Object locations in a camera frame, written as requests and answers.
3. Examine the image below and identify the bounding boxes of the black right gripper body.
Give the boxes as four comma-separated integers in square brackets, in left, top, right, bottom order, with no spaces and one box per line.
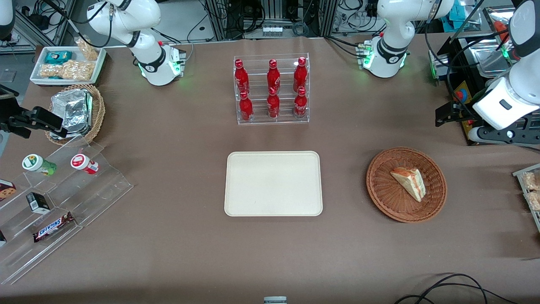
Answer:
[0,84,33,139]

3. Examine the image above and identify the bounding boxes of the triangular sandwich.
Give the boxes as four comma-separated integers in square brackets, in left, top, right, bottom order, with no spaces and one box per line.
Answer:
[390,167,427,203]

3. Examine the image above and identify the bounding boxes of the tan wicker basket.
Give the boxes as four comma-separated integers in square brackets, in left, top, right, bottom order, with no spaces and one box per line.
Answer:
[44,83,106,147]

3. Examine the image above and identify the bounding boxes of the brown round wicker basket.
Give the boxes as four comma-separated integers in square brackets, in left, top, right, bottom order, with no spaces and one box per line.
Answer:
[366,146,448,224]

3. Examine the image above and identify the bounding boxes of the cream rectangular tray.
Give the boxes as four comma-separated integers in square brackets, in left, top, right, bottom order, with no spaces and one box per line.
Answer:
[224,151,324,217]

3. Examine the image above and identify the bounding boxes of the silver foil wrapped package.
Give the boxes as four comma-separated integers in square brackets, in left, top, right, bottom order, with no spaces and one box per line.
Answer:
[49,88,94,140]

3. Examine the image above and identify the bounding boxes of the black food warmer machine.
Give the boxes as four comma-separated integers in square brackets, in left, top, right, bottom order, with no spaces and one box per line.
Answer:
[428,6,540,147]

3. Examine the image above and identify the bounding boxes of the green drink cup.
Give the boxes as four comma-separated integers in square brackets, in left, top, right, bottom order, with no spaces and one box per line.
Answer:
[22,154,58,177]

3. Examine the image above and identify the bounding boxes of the steel warmer pan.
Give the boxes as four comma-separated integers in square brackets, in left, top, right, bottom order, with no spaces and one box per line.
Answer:
[467,39,513,79]

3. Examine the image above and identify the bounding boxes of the large clear peanut bag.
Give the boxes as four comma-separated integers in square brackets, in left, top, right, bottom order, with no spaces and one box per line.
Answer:
[38,60,96,82]

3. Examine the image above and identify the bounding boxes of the white plastic snack bin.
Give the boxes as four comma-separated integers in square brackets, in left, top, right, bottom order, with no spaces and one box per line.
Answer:
[30,45,107,87]

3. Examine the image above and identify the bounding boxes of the red drink cup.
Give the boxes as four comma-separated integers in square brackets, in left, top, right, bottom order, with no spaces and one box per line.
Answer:
[70,153,100,175]

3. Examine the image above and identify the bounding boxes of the teal snack packet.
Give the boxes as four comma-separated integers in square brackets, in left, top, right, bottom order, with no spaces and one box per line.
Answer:
[44,50,73,65]

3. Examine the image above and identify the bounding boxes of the red wrapped food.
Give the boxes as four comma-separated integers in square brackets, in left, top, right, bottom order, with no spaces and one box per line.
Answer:
[491,23,512,52]

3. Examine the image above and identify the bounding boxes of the brown chocolate cookie box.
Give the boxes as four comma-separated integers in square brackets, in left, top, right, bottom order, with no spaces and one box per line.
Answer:
[0,179,18,202]

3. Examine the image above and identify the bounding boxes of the small clear peanut bag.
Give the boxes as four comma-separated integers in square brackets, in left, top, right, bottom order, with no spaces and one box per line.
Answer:
[74,37,100,61]

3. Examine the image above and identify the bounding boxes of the clear acrylic tiered display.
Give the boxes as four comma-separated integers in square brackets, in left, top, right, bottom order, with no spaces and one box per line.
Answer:
[0,135,134,286]

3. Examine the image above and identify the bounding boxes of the small black box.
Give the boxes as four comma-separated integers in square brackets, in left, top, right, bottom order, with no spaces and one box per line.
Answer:
[26,192,51,214]

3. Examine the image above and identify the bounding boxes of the teal box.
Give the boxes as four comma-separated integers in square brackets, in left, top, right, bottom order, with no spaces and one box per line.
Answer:
[448,8,465,29]

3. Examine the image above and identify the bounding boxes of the Snickers chocolate bar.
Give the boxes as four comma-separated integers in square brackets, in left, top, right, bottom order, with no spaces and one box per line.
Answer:
[32,212,76,244]

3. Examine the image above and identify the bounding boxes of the red cola bottle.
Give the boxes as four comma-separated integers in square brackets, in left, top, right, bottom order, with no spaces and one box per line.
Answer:
[293,57,308,92]
[267,59,281,92]
[267,87,281,120]
[239,90,254,123]
[234,59,250,95]
[294,86,308,119]

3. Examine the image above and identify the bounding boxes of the clear acrylic bottle rack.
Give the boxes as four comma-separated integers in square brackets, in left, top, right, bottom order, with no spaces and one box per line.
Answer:
[233,53,310,125]

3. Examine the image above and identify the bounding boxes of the white wire rack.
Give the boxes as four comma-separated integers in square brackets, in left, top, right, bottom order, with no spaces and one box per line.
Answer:
[512,163,540,233]

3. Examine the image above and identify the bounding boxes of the black floor cable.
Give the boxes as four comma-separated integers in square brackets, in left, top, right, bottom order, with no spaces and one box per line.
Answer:
[394,273,520,304]

